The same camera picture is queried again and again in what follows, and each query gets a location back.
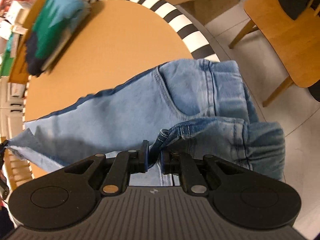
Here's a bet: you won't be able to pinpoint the light wooden chair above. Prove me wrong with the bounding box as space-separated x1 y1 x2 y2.
229 0 319 107

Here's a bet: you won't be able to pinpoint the folded green blue sweater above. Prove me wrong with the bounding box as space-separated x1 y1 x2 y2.
25 0 91 76

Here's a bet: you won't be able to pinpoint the white sideboard cabinet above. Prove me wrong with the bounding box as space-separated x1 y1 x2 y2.
1 76 25 139

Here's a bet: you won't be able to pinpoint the light blue denim jeans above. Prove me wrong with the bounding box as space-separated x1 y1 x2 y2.
7 59 285 186

